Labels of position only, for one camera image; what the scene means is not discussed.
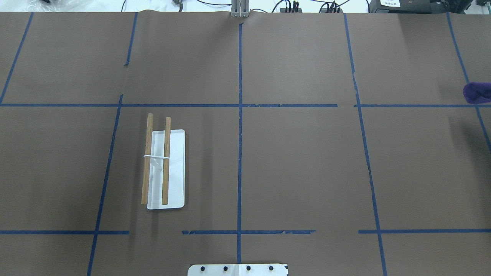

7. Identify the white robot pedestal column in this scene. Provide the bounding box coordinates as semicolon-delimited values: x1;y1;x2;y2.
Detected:
187;263;289;276

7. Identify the white wooden towel rack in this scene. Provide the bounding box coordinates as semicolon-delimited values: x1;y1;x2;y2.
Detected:
141;113;186;211

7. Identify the black box with label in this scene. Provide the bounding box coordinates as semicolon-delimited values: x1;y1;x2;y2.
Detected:
369;0;472;14

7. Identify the purple towel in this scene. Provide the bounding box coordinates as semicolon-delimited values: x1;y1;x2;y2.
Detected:
463;82;491;104

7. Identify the aluminium frame post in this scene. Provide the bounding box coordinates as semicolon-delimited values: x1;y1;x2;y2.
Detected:
231;0;250;18

